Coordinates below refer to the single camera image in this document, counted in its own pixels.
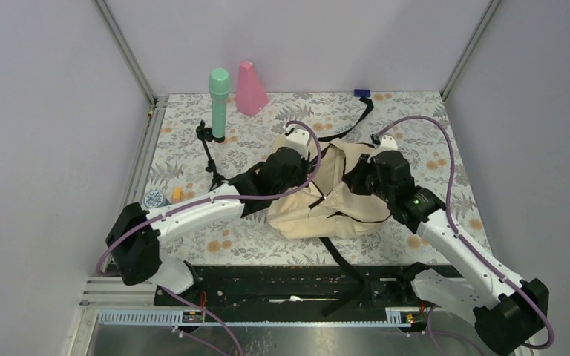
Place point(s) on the small blue block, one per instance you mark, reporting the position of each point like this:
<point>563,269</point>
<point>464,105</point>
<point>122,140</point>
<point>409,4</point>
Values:
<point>361,93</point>

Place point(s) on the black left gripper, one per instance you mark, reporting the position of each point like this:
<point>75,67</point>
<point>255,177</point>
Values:
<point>306,167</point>

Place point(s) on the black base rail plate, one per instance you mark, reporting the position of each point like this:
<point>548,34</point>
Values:
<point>321,294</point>

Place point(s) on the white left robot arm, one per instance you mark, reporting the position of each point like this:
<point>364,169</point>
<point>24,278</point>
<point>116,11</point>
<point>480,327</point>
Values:
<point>137,240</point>

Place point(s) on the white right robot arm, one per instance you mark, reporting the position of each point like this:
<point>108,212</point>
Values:
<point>505,309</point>

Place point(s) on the beige canvas backpack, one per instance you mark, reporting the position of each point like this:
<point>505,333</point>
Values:
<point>326,208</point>

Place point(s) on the black mini tripod stand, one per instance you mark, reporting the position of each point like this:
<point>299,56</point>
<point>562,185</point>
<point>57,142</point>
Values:
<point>204,135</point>

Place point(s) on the pink plastic cone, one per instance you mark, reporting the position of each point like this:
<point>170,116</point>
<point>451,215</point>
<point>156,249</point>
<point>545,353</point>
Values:
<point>251,96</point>

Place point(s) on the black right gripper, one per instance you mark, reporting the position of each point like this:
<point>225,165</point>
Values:
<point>354,179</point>

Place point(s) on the mint green microphone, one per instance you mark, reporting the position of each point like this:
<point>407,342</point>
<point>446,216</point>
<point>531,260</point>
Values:
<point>219,89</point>

